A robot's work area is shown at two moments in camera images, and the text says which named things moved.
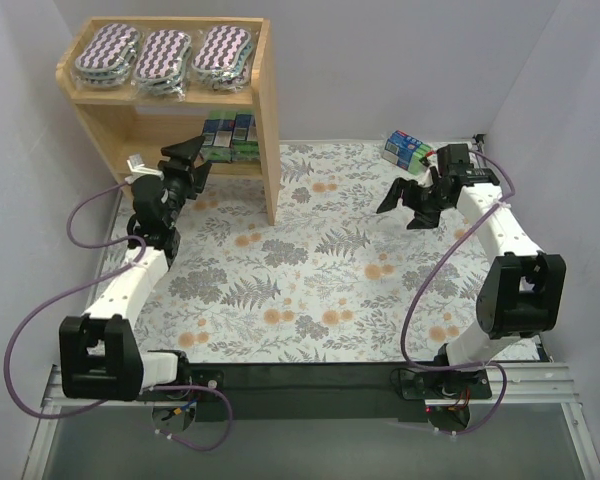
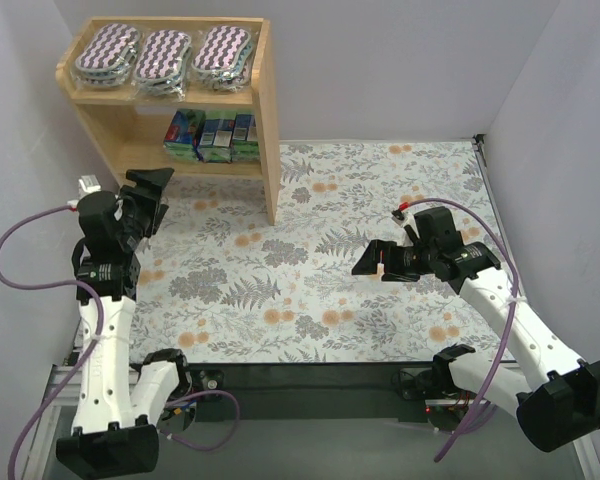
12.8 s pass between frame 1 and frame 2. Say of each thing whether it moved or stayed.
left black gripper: moved
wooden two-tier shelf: stayed
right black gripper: moved
